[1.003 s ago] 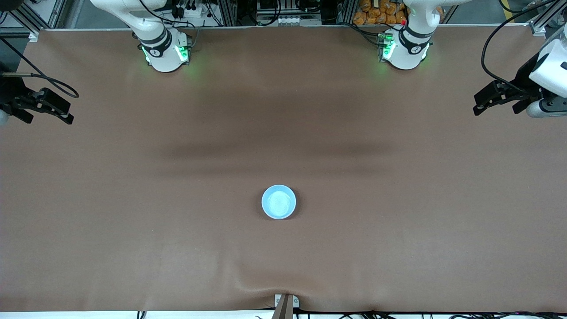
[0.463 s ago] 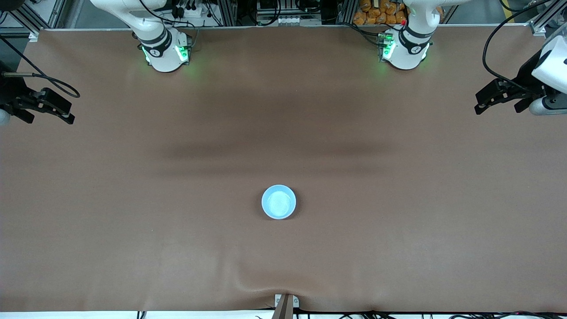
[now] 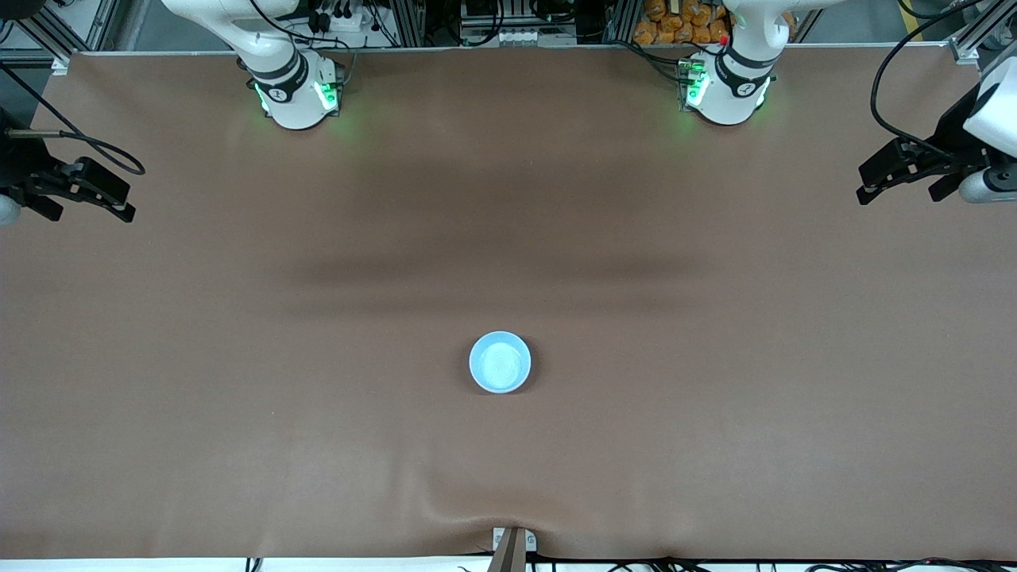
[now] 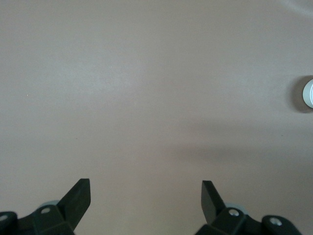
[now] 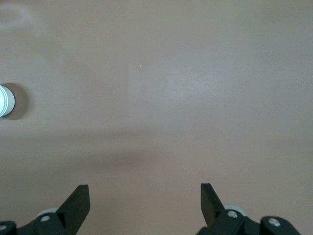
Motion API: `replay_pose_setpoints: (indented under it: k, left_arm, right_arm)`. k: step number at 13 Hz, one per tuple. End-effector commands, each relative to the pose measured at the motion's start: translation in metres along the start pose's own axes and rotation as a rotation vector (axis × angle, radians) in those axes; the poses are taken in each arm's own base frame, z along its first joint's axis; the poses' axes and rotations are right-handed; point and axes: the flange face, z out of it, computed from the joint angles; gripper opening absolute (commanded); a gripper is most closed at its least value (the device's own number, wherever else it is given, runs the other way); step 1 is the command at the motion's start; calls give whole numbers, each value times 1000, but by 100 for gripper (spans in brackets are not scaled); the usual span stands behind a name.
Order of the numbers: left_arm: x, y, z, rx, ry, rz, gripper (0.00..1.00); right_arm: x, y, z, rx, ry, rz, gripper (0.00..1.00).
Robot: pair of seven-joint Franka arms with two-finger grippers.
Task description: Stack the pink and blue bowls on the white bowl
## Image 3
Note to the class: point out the white power strip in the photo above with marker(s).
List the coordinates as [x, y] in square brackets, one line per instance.
[353, 22]

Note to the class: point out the aluminium corner frame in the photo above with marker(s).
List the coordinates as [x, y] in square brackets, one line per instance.
[964, 49]
[59, 62]

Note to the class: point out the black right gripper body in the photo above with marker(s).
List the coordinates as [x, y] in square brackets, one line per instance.
[16, 161]

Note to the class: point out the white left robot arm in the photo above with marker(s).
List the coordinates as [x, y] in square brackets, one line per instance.
[739, 95]

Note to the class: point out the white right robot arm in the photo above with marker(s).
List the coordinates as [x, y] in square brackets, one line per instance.
[294, 103]

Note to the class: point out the white terminal block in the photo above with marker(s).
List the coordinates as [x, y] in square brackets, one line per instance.
[508, 36]

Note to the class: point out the blue bowl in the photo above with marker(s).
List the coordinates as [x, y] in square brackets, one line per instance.
[500, 363]

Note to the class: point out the brown table mat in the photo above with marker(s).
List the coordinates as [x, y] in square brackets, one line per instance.
[397, 477]

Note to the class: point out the orange snack pile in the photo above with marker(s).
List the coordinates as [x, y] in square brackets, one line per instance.
[667, 28]

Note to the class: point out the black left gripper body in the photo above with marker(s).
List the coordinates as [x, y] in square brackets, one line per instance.
[951, 133]

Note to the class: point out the aluminium frame post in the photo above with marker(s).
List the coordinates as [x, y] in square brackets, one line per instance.
[620, 20]
[409, 24]

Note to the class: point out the metal table clamp bracket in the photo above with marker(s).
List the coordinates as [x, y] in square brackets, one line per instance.
[512, 544]

